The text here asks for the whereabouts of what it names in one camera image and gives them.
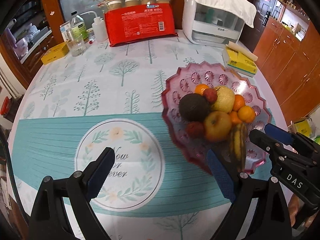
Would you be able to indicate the person's right hand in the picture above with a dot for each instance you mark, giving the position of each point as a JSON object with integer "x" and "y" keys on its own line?
{"x": 293, "y": 208}

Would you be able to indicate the small white carton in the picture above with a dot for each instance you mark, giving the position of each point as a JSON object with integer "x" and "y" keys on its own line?
{"x": 65, "y": 30}

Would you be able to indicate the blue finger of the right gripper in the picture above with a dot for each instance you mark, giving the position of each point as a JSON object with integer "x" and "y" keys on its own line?
{"x": 278, "y": 134}

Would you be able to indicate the teal round-print table mat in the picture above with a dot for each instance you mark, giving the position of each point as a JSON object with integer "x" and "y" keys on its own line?
{"x": 150, "y": 177}

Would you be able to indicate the clear drinking glass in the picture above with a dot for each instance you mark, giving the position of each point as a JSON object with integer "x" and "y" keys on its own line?
{"x": 76, "y": 46}

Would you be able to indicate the small glass jar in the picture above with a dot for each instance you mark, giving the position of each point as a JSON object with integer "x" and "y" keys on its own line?
{"x": 91, "y": 35}

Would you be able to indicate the dark brown avocado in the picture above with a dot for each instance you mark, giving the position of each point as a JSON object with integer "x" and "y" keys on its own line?
{"x": 193, "y": 107}

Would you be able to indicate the orange tangerine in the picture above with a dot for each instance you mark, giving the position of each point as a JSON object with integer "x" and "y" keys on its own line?
{"x": 246, "y": 114}
{"x": 200, "y": 88}

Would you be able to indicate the brown wooden cabinets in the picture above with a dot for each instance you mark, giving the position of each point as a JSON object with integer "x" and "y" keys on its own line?
{"x": 291, "y": 68}

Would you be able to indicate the overripe brown banana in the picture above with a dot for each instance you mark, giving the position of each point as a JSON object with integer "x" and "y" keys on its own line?
{"x": 237, "y": 146}

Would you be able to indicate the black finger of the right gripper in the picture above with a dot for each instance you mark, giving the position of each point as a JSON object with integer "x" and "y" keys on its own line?
{"x": 267, "y": 143}

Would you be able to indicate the red yellow apple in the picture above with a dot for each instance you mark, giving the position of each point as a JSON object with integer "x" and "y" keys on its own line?
{"x": 217, "y": 126}

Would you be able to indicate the green yellow bags on floor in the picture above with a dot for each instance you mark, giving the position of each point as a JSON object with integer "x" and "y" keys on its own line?
{"x": 307, "y": 127}

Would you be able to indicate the white squeeze bottle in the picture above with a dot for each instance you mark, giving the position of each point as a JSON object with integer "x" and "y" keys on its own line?
{"x": 98, "y": 26}

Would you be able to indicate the red lid container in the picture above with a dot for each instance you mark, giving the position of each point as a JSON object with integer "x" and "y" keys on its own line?
{"x": 5, "y": 108}

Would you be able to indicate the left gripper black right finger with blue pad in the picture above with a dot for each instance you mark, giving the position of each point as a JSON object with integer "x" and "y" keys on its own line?
{"x": 261, "y": 200}

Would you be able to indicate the red snack package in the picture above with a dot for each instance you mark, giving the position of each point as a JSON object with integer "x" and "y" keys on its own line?
{"x": 139, "y": 22}

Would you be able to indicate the white countertop appliance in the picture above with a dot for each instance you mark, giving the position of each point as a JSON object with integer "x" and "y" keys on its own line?
{"x": 207, "y": 26}

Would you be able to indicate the white cloth on appliance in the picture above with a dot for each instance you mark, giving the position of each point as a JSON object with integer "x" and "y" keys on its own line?
{"x": 241, "y": 8}

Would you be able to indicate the clear plastic bottle green label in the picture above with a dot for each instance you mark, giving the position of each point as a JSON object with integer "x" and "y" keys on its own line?
{"x": 78, "y": 26}

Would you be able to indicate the pack of beige jars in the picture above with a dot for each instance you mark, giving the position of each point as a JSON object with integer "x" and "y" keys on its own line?
{"x": 107, "y": 5}

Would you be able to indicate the pink glass fruit bowl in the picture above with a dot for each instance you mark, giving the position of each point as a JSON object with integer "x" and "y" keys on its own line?
{"x": 184, "y": 82}

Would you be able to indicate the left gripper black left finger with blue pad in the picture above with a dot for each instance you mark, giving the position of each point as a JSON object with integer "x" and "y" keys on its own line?
{"x": 49, "y": 218}

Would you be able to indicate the yellow cardboard box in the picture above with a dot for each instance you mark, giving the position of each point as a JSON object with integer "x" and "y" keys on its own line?
{"x": 57, "y": 52}

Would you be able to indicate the yellow pear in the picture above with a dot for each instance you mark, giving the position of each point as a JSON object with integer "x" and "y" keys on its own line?
{"x": 225, "y": 99}

